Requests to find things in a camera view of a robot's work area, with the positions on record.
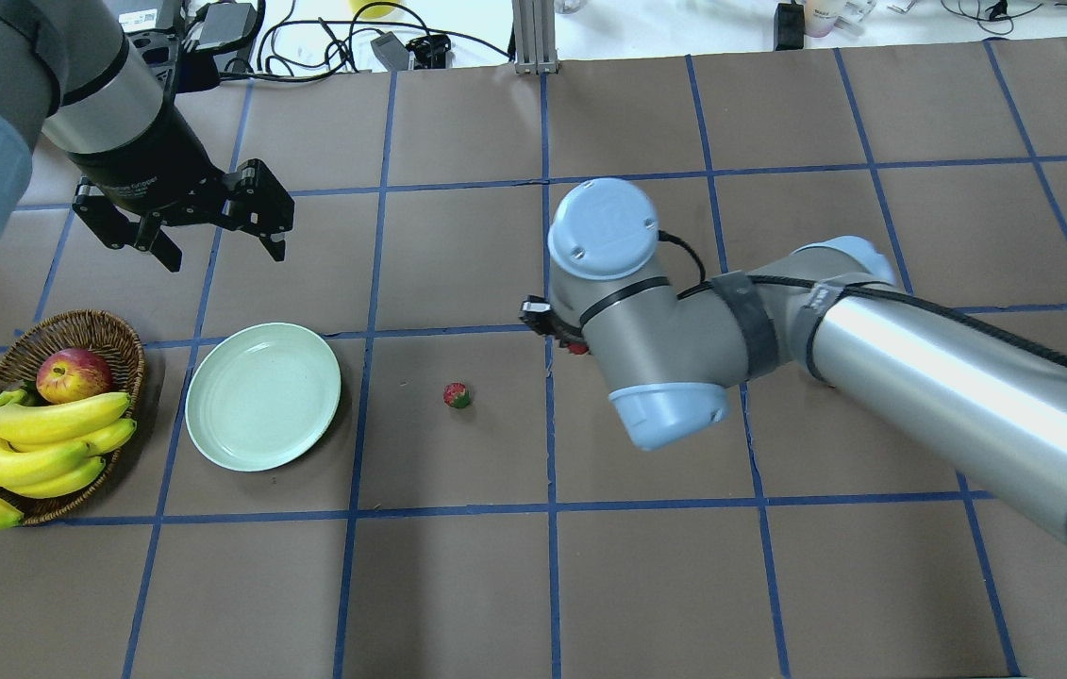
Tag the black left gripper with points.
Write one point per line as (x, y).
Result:
(148, 156)

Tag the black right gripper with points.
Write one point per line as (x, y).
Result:
(554, 323)

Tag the strawberry with side leaf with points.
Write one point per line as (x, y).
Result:
(457, 395)

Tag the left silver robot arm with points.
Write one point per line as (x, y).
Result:
(70, 73)

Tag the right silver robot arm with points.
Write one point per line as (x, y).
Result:
(991, 403)

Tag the pale green plate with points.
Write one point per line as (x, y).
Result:
(263, 397)

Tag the red apple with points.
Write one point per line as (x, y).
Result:
(73, 374)

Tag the yellow banana bunch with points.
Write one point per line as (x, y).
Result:
(54, 452)

